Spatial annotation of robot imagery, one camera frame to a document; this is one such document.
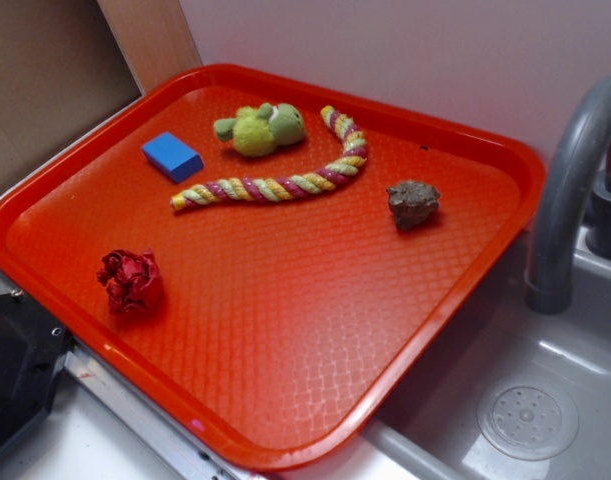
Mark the brown grey rock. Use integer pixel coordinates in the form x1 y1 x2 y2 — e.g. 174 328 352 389
386 180 441 231

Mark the red plastic tray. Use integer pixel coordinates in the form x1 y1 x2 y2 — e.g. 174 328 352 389
0 65 545 472

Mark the green plush toy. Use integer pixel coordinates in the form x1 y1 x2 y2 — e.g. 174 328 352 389
213 103 306 158

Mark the blue rectangular block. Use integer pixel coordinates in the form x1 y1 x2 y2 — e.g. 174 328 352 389
141 132 204 183

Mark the crumpled red paper ball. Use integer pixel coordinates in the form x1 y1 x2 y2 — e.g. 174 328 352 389
96 248 163 315

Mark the wooden board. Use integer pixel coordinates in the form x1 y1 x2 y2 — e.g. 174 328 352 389
98 0 202 94

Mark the grey plastic sink basin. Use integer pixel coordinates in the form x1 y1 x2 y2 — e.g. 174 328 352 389
364 237 611 479

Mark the grey curved faucet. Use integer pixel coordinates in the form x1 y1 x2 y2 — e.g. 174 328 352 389
525 75 611 314

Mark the brown cardboard panel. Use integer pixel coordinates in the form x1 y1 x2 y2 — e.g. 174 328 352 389
0 1 140 195

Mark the multicolour twisted rope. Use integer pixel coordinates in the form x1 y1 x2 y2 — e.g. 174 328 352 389
170 104 369 213

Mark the black bracket mount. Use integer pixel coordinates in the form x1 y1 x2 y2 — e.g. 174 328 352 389
0 289 72 457

